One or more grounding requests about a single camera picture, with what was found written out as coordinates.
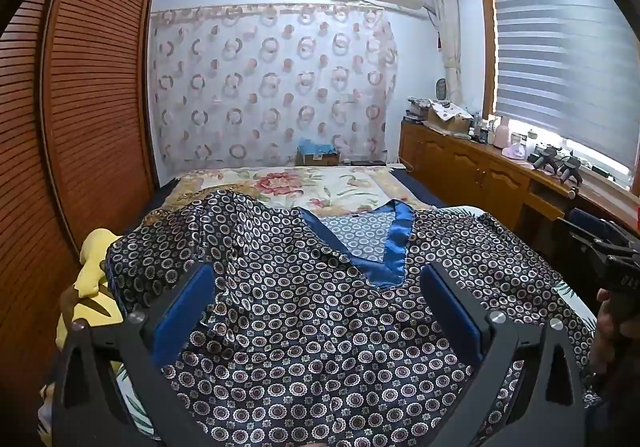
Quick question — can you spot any cardboard box with blue bag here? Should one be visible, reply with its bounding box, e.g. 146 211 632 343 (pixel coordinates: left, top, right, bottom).
296 139 342 166

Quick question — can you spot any person's right hand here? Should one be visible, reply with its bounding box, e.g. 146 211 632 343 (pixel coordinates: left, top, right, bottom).
589 287 626 383

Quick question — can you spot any floral quilt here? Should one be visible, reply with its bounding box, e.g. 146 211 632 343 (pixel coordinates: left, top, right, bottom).
160 166 436 218

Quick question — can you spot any circle-print sheer curtain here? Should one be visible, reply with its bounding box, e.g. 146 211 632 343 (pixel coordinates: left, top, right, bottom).
149 2 401 168

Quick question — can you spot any wooden window frame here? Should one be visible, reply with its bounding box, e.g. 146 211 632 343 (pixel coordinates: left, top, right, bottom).
477 0 640 192

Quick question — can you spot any palm leaf print blanket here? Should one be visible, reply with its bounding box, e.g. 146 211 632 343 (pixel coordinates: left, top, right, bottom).
115 204 601 447

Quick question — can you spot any pink thermos jug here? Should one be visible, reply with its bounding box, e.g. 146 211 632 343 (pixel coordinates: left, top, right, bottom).
492 117 513 150

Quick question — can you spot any open cardboard box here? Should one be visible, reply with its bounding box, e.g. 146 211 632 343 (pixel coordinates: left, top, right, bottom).
425 99 473 134

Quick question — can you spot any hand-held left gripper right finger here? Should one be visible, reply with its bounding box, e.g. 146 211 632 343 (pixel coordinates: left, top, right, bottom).
420 261 586 447

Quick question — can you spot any clear bottle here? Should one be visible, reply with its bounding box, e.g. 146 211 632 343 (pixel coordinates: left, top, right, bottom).
472 113 493 144

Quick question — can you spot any stack of books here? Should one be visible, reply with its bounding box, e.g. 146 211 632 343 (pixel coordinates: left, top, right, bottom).
406 97 432 124

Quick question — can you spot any cream window curtain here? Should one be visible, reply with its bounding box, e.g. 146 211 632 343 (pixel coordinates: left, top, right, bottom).
429 0 463 102

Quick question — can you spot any person's right forearm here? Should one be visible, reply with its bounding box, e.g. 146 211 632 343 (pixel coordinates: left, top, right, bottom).
582 367 640 447

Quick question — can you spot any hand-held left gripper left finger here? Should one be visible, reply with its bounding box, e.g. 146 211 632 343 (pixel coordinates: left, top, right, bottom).
50 262 218 447

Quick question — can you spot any long wooden cabinet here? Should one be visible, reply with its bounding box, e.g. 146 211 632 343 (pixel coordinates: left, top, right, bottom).
398 119 640 238

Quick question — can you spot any grey zebra window blind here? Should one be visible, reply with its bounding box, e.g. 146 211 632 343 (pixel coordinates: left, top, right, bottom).
490 0 640 168

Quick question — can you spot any navy circle-print pajama top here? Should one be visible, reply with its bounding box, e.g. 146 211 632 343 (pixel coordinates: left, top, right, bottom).
102 189 598 447

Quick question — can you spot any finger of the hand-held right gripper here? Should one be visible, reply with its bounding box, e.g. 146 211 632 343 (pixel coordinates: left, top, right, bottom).
552 216 631 260
569 208 640 248

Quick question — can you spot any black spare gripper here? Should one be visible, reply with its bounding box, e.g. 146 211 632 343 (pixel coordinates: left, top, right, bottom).
557 152 583 188
530 144 563 172

